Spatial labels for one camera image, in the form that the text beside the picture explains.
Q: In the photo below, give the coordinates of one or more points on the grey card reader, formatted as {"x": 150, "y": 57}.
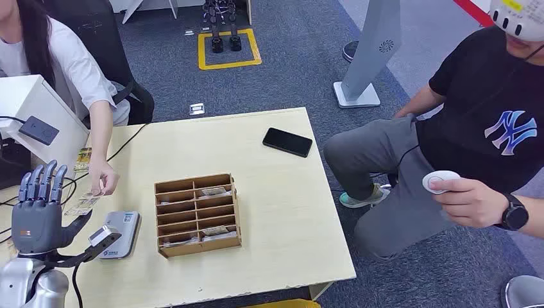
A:
{"x": 126, "y": 229}

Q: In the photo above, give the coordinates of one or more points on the operator person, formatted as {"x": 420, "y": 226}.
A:
{"x": 467, "y": 127}

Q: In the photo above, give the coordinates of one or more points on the yellow floor tape square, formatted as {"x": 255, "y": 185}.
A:
{"x": 229, "y": 64}

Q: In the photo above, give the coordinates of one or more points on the black office chair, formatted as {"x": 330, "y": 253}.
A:
{"x": 97, "y": 38}

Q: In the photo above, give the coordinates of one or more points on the person's left forearm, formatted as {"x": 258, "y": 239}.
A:
{"x": 101, "y": 131}

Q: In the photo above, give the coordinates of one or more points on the wooden slotted organizer box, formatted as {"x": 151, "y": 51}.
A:
{"x": 199, "y": 251}

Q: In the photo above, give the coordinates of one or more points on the grey kiosk stand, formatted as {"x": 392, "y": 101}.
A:
{"x": 374, "y": 42}

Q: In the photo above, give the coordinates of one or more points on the black shoe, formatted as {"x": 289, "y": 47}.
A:
{"x": 349, "y": 52}

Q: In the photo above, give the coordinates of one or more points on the operator's left hand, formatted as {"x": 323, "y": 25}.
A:
{"x": 476, "y": 204}

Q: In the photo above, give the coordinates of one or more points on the teal sneaker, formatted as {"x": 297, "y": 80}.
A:
{"x": 361, "y": 199}

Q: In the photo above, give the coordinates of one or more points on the white cabinet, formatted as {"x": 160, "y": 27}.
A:
{"x": 25, "y": 95}

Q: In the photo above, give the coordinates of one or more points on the white furniture frame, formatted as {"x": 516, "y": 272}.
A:
{"x": 131, "y": 8}

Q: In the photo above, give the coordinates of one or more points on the black wristwatch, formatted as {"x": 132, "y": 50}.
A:
{"x": 515, "y": 214}

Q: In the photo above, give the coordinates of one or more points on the white handheld remote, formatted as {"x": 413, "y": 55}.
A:
{"x": 437, "y": 178}

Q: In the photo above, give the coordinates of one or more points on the black smartphone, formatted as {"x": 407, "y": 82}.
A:
{"x": 287, "y": 142}

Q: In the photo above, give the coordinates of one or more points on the white headset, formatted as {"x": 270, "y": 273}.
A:
{"x": 518, "y": 17}

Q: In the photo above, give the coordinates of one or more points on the black box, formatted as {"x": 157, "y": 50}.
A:
{"x": 12, "y": 165}

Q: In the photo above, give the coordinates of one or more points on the yellow floor tape strip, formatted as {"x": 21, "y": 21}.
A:
{"x": 289, "y": 304}

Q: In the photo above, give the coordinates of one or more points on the patterned room key card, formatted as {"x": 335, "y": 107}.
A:
{"x": 214, "y": 191}
{"x": 216, "y": 231}
{"x": 178, "y": 243}

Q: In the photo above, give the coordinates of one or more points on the red floor strip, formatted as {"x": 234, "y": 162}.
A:
{"x": 474, "y": 10}

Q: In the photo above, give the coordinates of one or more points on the patterned ID card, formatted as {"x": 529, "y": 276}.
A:
{"x": 80, "y": 206}

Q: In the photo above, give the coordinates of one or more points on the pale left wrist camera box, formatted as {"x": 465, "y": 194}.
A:
{"x": 102, "y": 235}

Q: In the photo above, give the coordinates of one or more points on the black flat scanner device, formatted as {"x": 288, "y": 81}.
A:
{"x": 38, "y": 130}

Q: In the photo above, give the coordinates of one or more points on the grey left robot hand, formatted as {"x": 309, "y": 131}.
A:
{"x": 36, "y": 225}

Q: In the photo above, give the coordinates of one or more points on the metal floor socket plate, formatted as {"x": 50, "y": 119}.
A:
{"x": 197, "y": 109}

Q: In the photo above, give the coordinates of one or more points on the person's left hand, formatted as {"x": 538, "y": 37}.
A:
{"x": 104, "y": 176}

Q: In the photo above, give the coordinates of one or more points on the operator's right forearm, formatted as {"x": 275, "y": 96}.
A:
{"x": 423, "y": 102}

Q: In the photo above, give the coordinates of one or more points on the operator's left forearm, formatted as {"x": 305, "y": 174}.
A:
{"x": 535, "y": 221}

